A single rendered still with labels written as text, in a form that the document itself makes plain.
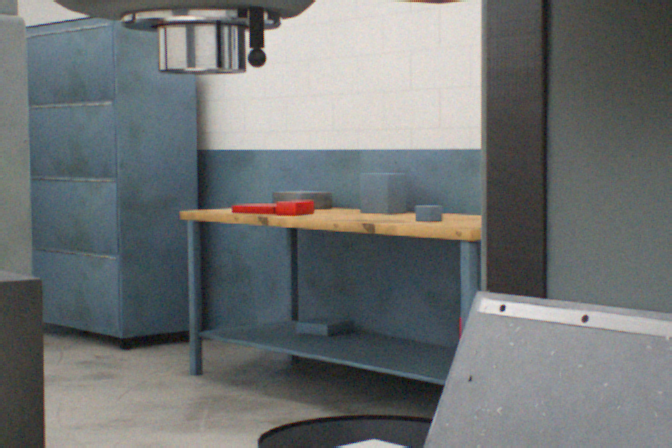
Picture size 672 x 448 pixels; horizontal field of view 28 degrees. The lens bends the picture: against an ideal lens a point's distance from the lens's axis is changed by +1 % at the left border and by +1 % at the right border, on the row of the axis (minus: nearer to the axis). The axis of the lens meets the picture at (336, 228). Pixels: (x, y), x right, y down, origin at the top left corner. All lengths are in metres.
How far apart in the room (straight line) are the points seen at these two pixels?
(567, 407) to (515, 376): 0.06
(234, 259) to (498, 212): 7.10
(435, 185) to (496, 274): 5.63
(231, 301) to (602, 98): 7.25
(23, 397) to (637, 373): 0.43
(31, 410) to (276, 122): 6.81
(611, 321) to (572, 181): 0.11
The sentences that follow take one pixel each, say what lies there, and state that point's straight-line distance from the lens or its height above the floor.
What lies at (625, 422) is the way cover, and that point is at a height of 1.05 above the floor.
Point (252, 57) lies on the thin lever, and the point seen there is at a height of 1.29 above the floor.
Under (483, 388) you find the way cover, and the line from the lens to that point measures 1.04.
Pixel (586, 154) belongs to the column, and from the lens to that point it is 1.00.
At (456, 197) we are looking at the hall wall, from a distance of 6.58.
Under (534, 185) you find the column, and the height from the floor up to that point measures 1.21.
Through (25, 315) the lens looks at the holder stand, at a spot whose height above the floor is 1.12.
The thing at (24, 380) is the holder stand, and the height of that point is 1.07.
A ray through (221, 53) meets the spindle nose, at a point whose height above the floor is 1.29.
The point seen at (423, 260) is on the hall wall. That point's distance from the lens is 6.78.
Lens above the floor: 1.24
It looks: 4 degrees down
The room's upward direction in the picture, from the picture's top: 1 degrees counter-clockwise
